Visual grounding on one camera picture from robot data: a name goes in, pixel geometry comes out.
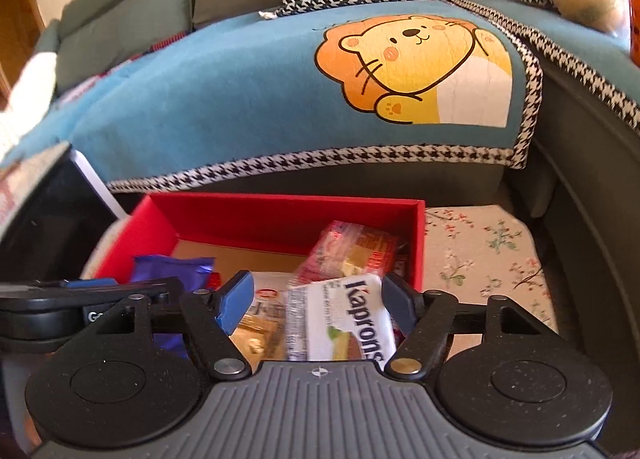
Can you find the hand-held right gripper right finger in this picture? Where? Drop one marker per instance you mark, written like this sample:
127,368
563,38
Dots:
400,301

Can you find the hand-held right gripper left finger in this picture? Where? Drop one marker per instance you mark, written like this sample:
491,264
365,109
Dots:
235,301

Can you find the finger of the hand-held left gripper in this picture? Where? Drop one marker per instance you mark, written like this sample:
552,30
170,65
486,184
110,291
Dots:
90,283
150,287

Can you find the dark blue snack packet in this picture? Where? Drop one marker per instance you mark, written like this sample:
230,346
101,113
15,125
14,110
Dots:
170,269

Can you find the white packet with orange picture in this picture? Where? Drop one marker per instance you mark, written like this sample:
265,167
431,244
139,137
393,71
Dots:
265,304

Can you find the white wafer packet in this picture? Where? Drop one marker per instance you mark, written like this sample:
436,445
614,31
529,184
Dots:
340,319

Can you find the pink clear cake packet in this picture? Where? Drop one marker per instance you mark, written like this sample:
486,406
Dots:
350,249

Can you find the red cardboard box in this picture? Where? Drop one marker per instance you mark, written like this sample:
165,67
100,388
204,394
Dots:
280,224

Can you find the black cabinet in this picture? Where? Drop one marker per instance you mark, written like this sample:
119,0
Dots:
50,229

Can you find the blue lion sofa cover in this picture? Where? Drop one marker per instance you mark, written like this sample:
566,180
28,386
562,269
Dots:
200,104

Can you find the white cloth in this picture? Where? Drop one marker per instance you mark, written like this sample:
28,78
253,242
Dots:
27,99

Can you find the white paper scrap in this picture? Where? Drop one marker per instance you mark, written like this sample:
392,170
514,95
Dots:
267,15

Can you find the blue houndstooth edged sofa cover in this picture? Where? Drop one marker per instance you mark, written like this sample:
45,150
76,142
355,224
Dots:
575,34

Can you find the orange plastic basket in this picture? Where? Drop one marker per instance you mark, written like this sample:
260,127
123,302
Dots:
631,19

